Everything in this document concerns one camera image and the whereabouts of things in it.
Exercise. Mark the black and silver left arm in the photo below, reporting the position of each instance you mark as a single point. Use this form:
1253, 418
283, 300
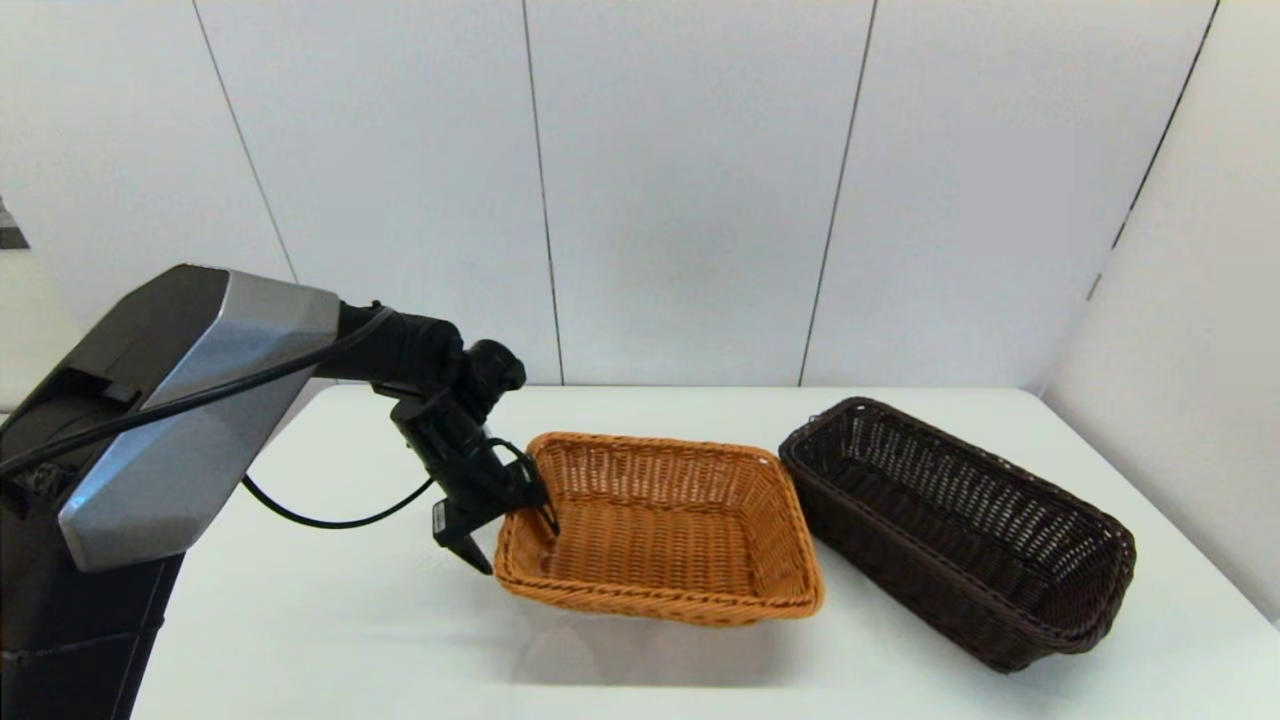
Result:
200, 450

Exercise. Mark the dark grey wall fixture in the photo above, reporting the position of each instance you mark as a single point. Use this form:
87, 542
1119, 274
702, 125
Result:
10, 238

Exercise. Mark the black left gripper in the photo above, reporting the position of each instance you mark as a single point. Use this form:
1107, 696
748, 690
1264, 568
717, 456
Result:
465, 480

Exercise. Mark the orange wicker basket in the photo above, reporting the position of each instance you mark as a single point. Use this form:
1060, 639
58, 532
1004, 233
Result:
660, 545

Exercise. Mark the dark brown wicker basket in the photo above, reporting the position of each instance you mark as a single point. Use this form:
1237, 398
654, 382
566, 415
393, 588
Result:
950, 600

